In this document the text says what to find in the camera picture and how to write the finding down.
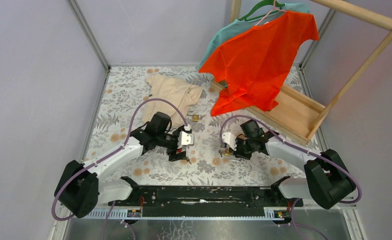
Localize brass padlock with keys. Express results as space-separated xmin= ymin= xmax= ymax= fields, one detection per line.
xmin=218 ymin=148 xmax=241 ymax=163

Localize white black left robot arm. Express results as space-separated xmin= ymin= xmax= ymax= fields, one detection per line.
xmin=52 ymin=112 xmax=194 ymax=220

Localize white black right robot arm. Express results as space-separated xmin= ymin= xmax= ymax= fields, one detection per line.
xmin=220 ymin=119 xmax=357 ymax=209

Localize brass padlock near cloth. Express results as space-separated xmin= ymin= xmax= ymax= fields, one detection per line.
xmin=192 ymin=114 xmax=200 ymax=122

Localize beige folded cloth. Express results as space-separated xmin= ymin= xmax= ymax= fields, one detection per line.
xmin=142 ymin=74 xmax=203 ymax=128

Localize floral patterned table mat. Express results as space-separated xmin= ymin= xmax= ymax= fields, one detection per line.
xmin=84 ymin=66 xmax=304 ymax=186

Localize wooden clothes rack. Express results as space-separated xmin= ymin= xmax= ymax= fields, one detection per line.
xmin=210 ymin=0 xmax=392 ymax=137

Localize orange t-shirt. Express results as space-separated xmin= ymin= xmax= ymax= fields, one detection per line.
xmin=199 ymin=10 xmax=319 ymax=116

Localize teal t-shirt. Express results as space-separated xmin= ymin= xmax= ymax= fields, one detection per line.
xmin=197 ymin=3 xmax=310 ymax=70

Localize pink clothes hanger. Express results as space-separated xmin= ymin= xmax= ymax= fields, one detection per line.
xmin=255 ymin=0 xmax=286 ymax=26

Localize green clothes hanger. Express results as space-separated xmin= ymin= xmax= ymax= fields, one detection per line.
xmin=238 ymin=0 xmax=285 ymax=22

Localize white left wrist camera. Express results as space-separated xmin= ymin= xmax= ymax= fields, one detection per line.
xmin=178 ymin=125 xmax=195 ymax=148

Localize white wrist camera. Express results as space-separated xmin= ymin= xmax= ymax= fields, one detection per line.
xmin=178 ymin=125 xmax=195 ymax=148
xmin=221 ymin=132 xmax=236 ymax=150

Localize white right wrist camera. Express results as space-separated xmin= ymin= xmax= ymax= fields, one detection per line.
xmin=221 ymin=132 xmax=236 ymax=150

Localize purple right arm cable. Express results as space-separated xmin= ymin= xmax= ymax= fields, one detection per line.
xmin=219 ymin=114 xmax=363 ymax=205

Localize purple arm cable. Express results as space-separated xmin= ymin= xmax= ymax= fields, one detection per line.
xmin=219 ymin=114 xmax=363 ymax=205
xmin=51 ymin=97 xmax=191 ymax=222

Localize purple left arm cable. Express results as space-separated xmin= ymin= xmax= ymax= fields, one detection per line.
xmin=51 ymin=97 xmax=191 ymax=222

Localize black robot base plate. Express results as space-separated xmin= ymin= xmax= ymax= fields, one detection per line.
xmin=108 ymin=177 xmax=303 ymax=211

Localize white slotted cable duct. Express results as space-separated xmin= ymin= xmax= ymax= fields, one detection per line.
xmin=83 ymin=206 xmax=292 ymax=221

